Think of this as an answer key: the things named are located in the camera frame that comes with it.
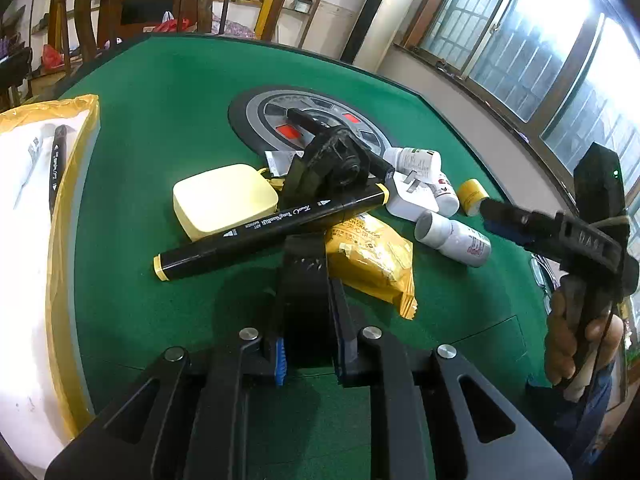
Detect person's right hand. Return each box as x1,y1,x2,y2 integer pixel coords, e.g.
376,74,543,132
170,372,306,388
544,290,626,386

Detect pale yellow case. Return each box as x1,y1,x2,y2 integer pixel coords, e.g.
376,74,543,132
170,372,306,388
172,162,281,242

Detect small yellow jar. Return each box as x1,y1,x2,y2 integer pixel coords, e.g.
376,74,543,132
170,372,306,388
457,178,489,217

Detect black metal hand tool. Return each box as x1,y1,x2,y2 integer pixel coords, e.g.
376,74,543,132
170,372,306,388
282,107,397,198

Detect black marker with white print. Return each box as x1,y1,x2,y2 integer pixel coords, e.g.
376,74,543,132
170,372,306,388
48,125,69,221

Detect white box with yellow rim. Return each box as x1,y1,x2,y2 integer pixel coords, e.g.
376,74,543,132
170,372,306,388
0,94,101,466

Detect white bottle with green label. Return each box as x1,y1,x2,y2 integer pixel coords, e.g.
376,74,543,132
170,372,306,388
384,146,443,181

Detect floral cloth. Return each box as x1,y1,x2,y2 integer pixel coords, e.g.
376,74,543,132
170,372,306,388
212,15,261,38

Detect barred window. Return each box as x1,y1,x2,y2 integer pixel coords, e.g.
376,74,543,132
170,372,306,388
400,0,640,201

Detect black marker with yellow ends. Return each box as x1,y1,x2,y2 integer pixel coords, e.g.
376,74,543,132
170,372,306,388
152,182,391,282

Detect white bottle with printed label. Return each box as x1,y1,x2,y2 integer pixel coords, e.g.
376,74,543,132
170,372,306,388
414,210,492,267

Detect person's right forearm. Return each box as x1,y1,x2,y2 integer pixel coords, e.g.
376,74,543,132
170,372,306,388
525,360,618,466

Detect wooden wall cabinet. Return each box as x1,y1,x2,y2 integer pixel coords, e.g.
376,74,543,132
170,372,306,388
30,0,341,61

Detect eyeglasses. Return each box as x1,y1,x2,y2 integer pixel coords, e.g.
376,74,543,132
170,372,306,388
530,254,556,293

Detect white power adapter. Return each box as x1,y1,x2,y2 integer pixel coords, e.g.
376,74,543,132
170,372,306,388
382,169,441,223

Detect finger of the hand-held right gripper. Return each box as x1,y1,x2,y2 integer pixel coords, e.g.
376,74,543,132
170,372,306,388
479,199,562,261

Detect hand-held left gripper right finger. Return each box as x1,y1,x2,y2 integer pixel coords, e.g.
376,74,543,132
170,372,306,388
329,279,574,480

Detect white printed sachet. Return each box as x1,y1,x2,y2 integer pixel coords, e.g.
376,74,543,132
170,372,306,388
264,149,307,177

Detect round grey table control panel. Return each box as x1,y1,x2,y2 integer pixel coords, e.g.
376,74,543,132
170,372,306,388
227,85,398,161

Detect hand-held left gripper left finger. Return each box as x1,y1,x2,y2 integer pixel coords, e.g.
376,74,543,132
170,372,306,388
45,279,288,480

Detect white bottle with red label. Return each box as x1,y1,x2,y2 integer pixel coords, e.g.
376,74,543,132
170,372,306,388
434,172,461,217

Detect yellow snack packet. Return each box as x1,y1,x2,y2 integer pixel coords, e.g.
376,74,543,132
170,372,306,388
324,212,418,321

